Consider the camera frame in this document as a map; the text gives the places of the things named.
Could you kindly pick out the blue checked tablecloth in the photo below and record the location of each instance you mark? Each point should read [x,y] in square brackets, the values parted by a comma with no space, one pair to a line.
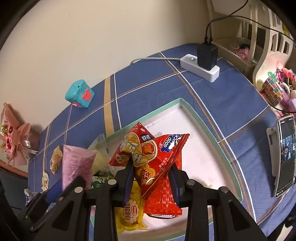
[231,108]

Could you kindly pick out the clear-wrapped round bread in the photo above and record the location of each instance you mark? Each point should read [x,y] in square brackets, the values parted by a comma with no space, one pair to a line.
[102,158]

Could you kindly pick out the black charger plug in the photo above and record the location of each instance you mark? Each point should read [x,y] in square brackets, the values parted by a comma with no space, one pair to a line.
[207,55]

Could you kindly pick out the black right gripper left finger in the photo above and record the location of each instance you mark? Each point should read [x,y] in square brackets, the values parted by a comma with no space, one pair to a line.
[69,219]

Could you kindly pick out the yellow soft bread packet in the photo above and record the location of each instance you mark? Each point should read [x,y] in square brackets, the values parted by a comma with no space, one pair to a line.
[130,217]

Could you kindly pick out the red patterned snack packet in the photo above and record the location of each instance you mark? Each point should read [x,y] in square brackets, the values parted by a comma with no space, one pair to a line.
[160,203]

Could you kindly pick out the teal toy house box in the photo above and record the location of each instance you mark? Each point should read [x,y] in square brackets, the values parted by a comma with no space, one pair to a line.
[80,94]

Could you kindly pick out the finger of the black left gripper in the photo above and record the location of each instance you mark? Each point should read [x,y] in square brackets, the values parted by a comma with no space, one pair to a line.
[37,211]

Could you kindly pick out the cream plastic shelf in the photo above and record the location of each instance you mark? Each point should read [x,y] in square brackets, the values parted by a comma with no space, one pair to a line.
[251,37]

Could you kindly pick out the white tray with green rim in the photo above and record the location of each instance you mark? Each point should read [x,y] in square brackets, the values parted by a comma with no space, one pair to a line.
[202,159]

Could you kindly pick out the smartphone on stand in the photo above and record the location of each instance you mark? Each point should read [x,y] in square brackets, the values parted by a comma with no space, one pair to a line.
[285,158]

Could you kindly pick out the white power strip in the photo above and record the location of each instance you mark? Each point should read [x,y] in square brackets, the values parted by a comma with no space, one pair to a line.
[189,63]

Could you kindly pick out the red chip snack packet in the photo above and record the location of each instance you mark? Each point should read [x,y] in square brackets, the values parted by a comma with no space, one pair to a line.
[152,157]

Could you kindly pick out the pink snack packet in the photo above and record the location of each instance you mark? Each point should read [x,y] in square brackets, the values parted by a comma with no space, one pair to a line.
[77,161]

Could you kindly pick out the pink flower bouquet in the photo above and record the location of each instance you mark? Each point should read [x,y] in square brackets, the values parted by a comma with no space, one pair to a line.
[19,141]

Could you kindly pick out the small white floral packet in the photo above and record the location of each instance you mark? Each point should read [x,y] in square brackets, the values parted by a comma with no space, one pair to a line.
[45,182]

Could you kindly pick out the colourful cube toy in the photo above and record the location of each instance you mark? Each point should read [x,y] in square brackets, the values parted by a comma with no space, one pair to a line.
[273,90]

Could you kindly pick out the silver-green small packet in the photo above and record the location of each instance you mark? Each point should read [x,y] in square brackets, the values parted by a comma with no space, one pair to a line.
[28,195]

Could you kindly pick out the orange-white snack packet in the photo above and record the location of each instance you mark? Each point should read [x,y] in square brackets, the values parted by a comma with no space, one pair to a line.
[56,159]

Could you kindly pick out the green-white biscuit packet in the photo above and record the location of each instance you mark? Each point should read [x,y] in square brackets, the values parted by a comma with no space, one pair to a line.
[97,181]

